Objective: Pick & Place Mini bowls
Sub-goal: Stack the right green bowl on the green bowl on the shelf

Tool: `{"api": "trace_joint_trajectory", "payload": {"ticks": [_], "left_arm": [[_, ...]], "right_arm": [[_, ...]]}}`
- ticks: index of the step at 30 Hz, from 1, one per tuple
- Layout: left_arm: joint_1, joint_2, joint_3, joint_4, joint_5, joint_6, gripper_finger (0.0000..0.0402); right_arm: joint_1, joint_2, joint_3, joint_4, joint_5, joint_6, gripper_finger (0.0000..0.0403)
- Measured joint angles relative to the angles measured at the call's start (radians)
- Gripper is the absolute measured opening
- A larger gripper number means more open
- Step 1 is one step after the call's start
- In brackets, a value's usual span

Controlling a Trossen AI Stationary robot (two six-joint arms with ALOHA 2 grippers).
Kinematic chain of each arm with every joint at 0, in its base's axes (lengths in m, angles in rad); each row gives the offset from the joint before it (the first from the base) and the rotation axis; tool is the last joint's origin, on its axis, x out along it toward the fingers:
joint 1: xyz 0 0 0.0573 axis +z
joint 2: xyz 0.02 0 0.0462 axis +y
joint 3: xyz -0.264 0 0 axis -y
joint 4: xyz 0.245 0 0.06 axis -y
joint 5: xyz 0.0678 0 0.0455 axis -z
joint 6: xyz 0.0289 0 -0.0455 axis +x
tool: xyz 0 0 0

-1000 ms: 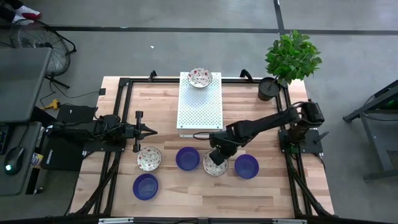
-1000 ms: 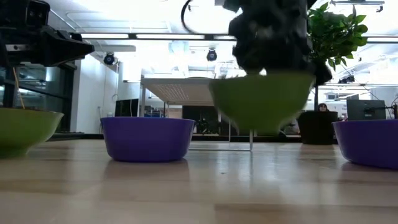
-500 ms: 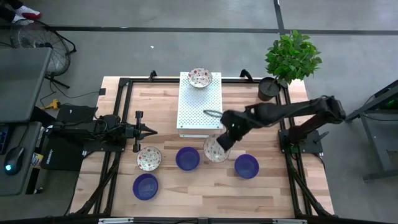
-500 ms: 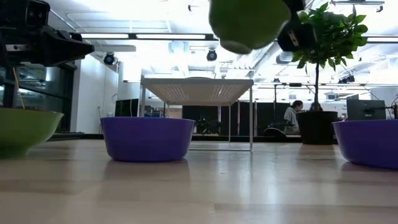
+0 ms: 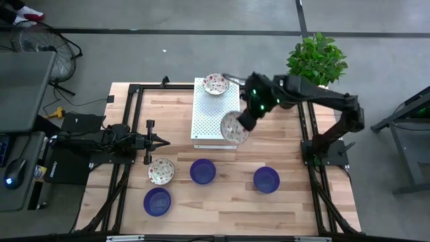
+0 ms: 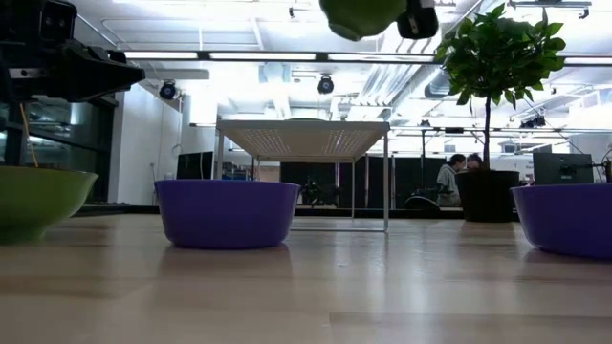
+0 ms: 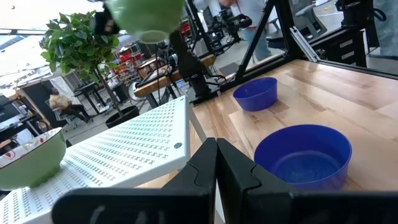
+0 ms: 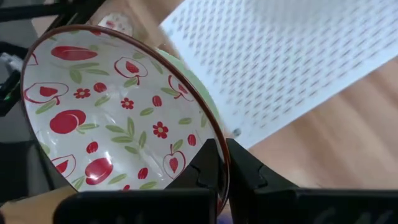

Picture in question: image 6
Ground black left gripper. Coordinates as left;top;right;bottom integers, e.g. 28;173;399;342
0;40;146;104

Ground floral bowl green outside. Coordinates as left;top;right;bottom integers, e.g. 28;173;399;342
0;164;99;246
318;0;409;43

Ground blue plastic bowl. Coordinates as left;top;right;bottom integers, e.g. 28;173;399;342
509;183;612;262
153;179;302;250

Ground black computer monitor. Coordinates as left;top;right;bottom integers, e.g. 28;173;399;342
175;151;215;182

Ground black partition panels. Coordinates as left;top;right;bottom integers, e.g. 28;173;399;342
279;156;448;210

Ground long ceiling light fixture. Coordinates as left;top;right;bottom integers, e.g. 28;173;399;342
90;49;612;67

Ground white perforated metal shelf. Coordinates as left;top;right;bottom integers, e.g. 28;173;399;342
213;118;392;234

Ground black office chair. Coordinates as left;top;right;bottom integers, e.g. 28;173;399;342
404;194;442;211

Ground green potted plant black pot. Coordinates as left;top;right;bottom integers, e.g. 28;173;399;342
433;2;568;224

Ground grey monitor back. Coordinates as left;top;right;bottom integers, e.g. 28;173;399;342
532;152;596;186

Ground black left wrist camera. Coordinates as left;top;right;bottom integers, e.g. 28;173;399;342
37;1;78;48

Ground dark glass wall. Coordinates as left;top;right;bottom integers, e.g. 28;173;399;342
0;93;120;204

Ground yellow cable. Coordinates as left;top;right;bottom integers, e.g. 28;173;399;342
17;101;40;168

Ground black aluminium table frame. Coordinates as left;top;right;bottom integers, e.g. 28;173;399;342
76;204;522;224

